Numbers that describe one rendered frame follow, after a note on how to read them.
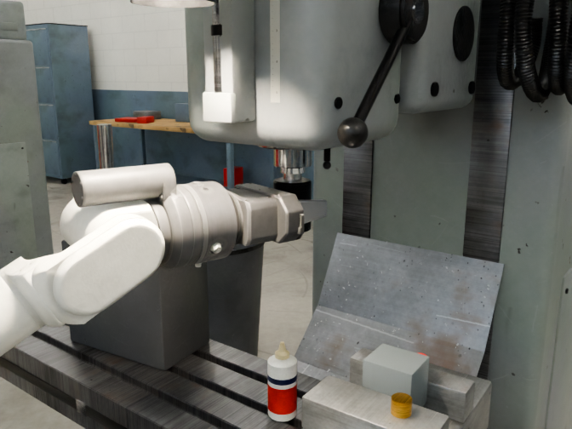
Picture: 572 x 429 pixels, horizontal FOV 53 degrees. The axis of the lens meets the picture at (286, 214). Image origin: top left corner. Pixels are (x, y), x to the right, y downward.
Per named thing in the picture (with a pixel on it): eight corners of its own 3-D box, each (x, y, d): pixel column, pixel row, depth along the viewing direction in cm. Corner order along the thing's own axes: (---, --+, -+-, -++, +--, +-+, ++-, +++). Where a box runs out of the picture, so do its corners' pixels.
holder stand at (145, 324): (164, 372, 91) (157, 252, 86) (69, 341, 102) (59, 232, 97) (210, 342, 101) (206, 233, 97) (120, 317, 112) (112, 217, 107)
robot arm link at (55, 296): (178, 259, 56) (56, 349, 50) (140, 234, 63) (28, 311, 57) (149, 205, 53) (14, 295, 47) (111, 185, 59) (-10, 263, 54)
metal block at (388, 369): (408, 423, 64) (412, 374, 62) (361, 406, 67) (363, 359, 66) (426, 402, 68) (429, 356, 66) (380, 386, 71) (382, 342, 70)
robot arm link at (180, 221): (205, 276, 60) (99, 300, 53) (159, 247, 68) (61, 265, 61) (205, 169, 57) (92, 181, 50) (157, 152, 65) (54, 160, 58)
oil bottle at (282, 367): (285, 426, 77) (284, 351, 75) (261, 415, 79) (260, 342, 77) (302, 412, 80) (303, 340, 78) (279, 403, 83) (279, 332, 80)
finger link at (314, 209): (323, 220, 71) (283, 227, 68) (323, 194, 71) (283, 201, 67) (331, 222, 70) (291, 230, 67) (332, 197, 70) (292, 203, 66)
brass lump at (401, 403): (406, 421, 59) (407, 406, 59) (386, 414, 61) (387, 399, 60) (414, 411, 61) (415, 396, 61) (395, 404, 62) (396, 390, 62)
